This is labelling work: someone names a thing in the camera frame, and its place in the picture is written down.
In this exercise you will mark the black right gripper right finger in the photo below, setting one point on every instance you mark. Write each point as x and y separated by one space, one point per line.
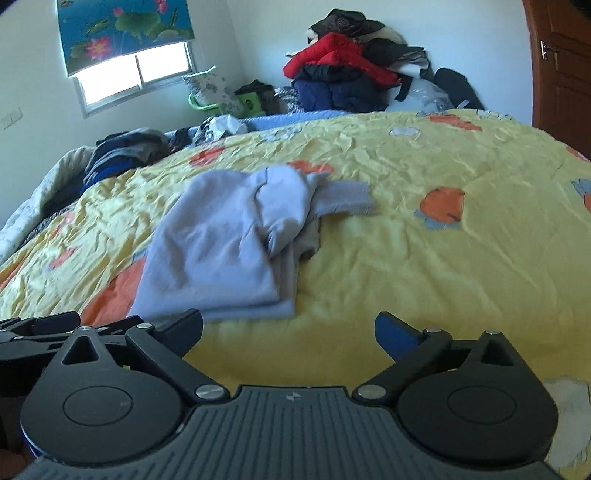
471 403

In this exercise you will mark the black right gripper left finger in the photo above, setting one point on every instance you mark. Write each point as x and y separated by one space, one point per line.
170 386

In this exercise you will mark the light purple long-sleeve top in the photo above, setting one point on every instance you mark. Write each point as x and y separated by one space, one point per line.
231 246

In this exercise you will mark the dark folded clothes stack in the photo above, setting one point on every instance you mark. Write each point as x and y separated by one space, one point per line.
122 152

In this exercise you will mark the black clothes behind bed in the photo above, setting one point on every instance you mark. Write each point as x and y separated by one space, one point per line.
458 88

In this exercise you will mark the dark navy clothes pile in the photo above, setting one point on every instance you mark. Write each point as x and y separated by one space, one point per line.
337 87

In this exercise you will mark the black clothes atop pile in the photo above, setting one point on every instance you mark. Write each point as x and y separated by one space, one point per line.
354 25

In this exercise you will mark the yellow floral bed quilt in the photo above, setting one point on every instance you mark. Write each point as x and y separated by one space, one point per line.
481 223

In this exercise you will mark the white crumpled plastic bag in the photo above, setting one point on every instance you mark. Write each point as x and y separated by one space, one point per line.
216 128

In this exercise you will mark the blue bed sheet edge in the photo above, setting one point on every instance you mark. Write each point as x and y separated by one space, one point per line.
261 123

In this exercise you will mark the green plastic stool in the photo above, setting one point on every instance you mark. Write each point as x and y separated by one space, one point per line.
251 106

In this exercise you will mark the blue lotus roller blind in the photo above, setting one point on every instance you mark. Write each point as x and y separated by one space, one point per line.
94 31

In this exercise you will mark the red jacket on pile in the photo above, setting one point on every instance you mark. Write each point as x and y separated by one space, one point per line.
336 49

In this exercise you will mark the brown wooden door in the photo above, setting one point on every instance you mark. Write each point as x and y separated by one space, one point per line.
560 49

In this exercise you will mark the window with metal frame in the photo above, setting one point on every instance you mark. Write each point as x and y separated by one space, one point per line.
126 77

